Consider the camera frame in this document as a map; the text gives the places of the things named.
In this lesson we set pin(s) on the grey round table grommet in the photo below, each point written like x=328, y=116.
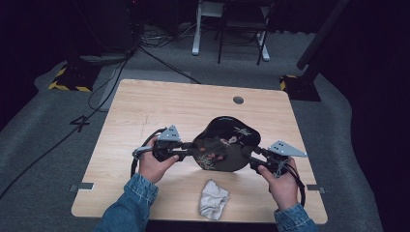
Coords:
x=238, y=100

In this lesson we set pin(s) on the grey round stand base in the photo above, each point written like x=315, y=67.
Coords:
x=103, y=59

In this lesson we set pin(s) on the white cloth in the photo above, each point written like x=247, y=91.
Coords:
x=212, y=199

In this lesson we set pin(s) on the black floral lacquer tray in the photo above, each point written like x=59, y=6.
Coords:
x=225, y=145

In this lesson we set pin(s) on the white desk frame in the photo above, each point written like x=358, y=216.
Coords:
x=196, y=32

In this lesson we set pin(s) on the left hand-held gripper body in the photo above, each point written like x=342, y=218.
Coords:
x=170, y=135

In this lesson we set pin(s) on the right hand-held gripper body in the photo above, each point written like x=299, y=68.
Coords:
x=285, y=150

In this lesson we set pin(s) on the person's left hand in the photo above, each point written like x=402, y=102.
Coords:
x=154, y=169

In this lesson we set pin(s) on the black yellow striped stand base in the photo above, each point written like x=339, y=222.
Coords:
x=74, y=79
x=301, y=88

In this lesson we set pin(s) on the grey tape strip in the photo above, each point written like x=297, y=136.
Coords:
x=80, y=187
x=316, y=188

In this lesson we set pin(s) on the black folding chair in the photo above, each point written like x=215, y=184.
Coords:
x=222, y=38

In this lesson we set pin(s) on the person's right hand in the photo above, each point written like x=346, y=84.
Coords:
x=285, y=191

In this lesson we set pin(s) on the slanted black pole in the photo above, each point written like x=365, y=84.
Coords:
x=322, y=32

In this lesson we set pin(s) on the dark equipment cabinet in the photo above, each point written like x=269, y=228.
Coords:
x=109, y=29

